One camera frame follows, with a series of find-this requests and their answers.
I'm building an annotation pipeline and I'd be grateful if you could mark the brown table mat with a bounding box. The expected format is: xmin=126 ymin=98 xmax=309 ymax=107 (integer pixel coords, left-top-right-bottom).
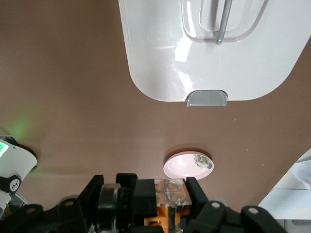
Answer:
xmin=0 ymin=0 xmax=311 ymax=233

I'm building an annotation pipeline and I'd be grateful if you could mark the orange black switch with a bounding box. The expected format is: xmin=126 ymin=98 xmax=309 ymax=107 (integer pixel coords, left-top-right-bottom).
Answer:
xmin=97 ymin=172 xmax=195 ymax=233

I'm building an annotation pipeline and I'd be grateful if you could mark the green white switch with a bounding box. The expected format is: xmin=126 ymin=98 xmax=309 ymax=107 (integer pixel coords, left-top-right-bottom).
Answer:
xmin=193 ymin=154 xmax=211 ymax=169

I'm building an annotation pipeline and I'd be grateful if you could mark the pink round plate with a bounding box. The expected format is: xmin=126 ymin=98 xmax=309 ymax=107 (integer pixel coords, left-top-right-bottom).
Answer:
xmin=162 ymin=150 xmax=215 ymax=181

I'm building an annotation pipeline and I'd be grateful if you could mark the white furniture beside table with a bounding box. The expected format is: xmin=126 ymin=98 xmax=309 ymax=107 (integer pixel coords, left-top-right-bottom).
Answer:
xmin=257 ymin=148 xmax=311 ymax=233

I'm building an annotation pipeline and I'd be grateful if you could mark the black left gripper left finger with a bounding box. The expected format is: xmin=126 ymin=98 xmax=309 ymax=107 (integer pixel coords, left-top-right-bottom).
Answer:
xmin=45 ymin=175 xmax=104 ymax=233

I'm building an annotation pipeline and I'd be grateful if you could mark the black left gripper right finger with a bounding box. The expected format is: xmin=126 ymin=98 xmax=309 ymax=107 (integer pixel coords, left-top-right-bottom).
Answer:
xmin=186 ymin=177 xmax=243 ymax=233

